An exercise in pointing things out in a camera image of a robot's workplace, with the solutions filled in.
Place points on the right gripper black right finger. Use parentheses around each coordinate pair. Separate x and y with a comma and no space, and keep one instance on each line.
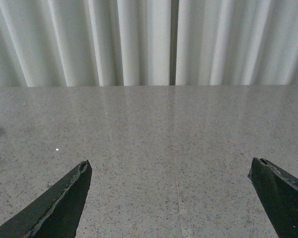
(278,194)

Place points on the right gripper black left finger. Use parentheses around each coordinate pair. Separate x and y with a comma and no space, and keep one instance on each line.
(57,212)

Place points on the white pleated curtain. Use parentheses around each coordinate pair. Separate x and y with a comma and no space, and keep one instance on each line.
(148,42)

